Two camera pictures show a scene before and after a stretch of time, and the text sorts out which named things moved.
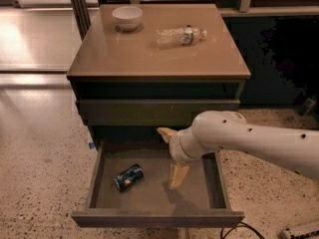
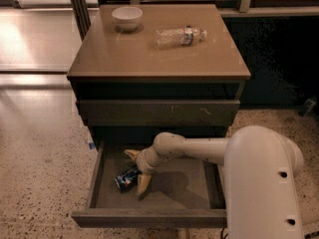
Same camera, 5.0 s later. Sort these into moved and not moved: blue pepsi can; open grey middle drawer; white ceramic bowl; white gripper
Moved: white gripper
Not moved: open grey middle drawer; white ceramic bowl; blue pepsi can
